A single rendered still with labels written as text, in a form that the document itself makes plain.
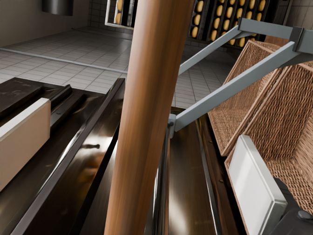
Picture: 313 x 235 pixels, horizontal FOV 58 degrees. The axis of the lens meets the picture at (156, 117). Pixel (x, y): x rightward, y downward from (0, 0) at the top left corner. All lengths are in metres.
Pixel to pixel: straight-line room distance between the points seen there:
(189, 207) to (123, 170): 0.80
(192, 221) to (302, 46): 0.59
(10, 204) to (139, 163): 0.78
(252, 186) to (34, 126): 0.13
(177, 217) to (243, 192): 0.78
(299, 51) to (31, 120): 0.50
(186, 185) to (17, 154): 0.94
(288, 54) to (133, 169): 0.46
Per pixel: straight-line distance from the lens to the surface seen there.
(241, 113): 1.76
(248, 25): 1.05
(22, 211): 0.69
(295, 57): 0.61
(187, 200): 1.01
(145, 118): 0.17
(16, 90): 1.80
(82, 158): 0.94
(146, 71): 0.16
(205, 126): 1.63
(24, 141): 0.18
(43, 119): 0.19
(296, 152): 1.27
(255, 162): 0.17
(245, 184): 0.18
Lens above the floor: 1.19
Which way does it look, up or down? 1 degrees down
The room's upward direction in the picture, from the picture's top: 80 degrees counter-clockwise
